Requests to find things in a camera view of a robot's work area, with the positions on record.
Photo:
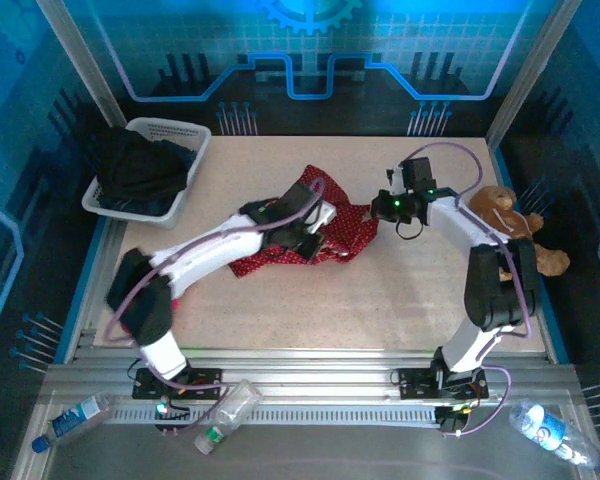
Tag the black controller board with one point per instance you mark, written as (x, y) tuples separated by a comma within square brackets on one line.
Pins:
[(449, 419)]

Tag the blue label water bottle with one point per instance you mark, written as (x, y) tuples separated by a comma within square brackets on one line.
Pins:
[(72, 417), (545, 427)]

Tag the brown teddy bear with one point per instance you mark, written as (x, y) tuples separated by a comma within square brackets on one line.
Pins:
[(495, 200)]

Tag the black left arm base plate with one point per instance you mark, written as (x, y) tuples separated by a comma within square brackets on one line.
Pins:
[(145, 385)]

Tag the white plastic mesh basket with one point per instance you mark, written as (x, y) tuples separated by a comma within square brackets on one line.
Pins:
[(180, 131)]

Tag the red polka dot skirt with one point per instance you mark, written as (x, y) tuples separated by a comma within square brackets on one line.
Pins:
[(350, 235)]

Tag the aluminium frame post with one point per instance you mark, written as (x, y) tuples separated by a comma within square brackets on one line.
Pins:
[(530, 70), (80, 62)]

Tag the black skirt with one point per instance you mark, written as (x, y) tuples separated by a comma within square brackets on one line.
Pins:
[(135, 165)]

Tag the clear bottle green cap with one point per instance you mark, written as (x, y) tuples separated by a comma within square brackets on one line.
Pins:
[(240, 400)]

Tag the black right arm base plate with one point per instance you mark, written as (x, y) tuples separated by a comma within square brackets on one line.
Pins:
[(415, 382)]

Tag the aluminium frame rail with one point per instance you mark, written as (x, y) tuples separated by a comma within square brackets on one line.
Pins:
[(305, 365)]

